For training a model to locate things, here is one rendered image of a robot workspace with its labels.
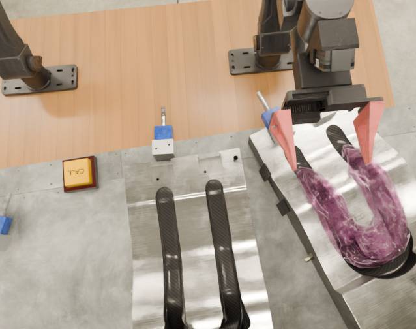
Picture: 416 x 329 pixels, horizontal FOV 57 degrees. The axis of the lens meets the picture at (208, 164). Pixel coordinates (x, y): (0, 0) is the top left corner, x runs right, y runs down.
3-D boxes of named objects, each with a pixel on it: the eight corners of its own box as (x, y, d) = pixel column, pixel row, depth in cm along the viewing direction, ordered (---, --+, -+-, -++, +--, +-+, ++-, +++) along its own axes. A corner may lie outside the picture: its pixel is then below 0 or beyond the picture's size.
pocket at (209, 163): (197, 158, 88) (196, 154, 84) (220, 155, 88) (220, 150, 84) (200, 177, 86) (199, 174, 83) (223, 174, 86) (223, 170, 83)
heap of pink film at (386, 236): (286, 173, 85) (292, 164, 78) (356, 139, 86) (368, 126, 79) (347, 282, 79) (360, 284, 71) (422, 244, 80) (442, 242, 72)
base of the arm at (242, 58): (314, 52, 90) (310, 26, 92) (230, 59, 91) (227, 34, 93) (307, 68, 98) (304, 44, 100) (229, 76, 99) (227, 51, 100)
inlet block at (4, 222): (6, 192, 93) (-7, 188, 88) (25, 197, 93) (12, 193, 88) (-14, 246, 90) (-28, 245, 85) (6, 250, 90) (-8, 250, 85)
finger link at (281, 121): (339, 160, 47) (328, 90, 49) (281, 165, 47) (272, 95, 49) (325, 172, 54) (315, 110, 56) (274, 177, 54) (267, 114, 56)
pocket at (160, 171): (151, 166, 88) (148, 162, 84) (174, 162, 88) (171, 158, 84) (153, 185, 87) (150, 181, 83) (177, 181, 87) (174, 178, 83)
